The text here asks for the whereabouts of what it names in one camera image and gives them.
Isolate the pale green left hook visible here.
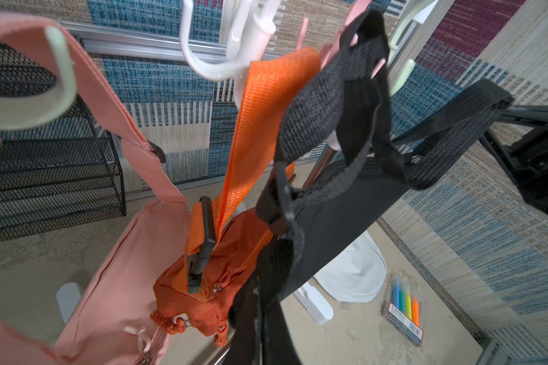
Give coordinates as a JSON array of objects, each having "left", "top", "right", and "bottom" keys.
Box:
[{"left": 0, "top": 26, "right": 77, "bottom": 131}]

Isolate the pink sling bag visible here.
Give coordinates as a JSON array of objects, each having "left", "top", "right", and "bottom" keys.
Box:
[{"left": 0, "top": 33, "right": 190, "bottom": 364}]

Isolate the black sling bag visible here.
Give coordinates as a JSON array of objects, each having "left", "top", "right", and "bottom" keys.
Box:
[{"left": 225, "top": 9, "right": 513, "bottom": 364}]

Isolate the cream white sling bag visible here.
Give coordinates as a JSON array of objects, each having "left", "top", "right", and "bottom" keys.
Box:
[{"left": 314, "top": 232, "right": 388, "bottom": 303}]

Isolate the orange sling bag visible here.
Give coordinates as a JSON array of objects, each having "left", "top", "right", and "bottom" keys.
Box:
[{"left": 150, "top": 47, "right": 321, "bottom": 347}]

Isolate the pink plastic hook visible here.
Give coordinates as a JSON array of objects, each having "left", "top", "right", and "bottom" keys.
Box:
[{"left": 294, "top": 0, "right": 387, "bottom": 151}]

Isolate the white plastic hook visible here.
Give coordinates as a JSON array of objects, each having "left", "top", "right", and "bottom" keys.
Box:
[{"left": 180, "top": 0, "right": 281, "bottom": 108}]

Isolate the black mesh shelf rack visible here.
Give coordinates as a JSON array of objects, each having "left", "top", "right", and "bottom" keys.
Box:
[{"left": 0, "top": 38, "right": 128, "bottom": 246}]

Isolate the pale green right hook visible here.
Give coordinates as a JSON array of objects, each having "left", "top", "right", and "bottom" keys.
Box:
[{"left": 388, "top": 0, "right": 438, "bottom": 97}]

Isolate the pale green hook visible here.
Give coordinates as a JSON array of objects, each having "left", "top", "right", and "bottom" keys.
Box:
[
  {"left": 388, "top": 0, "right": 438, "bottom": 97},
  {"left": 0, "top": 26, "right": 77, "bottom": 131}
]

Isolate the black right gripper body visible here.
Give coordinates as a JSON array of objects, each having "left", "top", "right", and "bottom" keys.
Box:
[{"left": 479, "top": 106, "right": 548, "bottom": 215}]

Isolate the pack of coloured highlighters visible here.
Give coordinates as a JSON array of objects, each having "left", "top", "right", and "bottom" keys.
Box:
[{"left": 383, "top": 275, "right": 425, "bottom": 348}]

